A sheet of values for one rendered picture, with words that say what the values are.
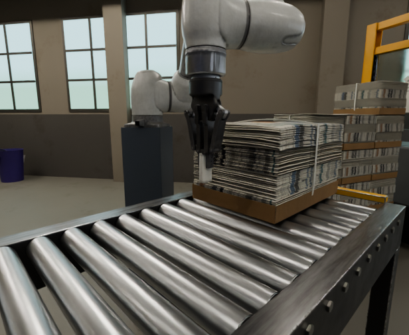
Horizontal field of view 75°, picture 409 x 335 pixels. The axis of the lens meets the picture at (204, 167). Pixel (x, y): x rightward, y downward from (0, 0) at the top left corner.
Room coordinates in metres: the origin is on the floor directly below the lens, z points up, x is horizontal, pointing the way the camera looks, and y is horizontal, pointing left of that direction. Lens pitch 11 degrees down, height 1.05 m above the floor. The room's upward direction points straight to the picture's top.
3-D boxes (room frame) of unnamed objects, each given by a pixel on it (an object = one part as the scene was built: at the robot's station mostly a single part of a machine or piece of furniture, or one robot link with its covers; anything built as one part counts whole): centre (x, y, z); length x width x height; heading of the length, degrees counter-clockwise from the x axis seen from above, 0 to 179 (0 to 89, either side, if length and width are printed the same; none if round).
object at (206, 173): (0.62, -0.01, 0.93); 0.03 x 0.01 x 0.07; 134
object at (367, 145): (1.95, -0.97, 0.86); 0.38 x 0.29 x 0.04; 22
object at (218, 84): (0.62, 0.00, 1.09); 0.08 x 0.07 x 0.09; 44
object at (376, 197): (0.91, -0.39, 0.81); 0.43 x 0.03 x 0.02; 44
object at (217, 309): (0.46, 0.10, 0.77); 0.47 x 0.05 x 0.05; 44
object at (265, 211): (0.73, -0.12, 0.83); 0.29 x 0.16 x 0.04; 44
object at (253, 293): (0.50, 0.06, 0.77); 0.47 x 0.05 x 0.05; 44
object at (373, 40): (2.54, -1.51, 0.93); 0.09 x 0.09 x 1.85; 23
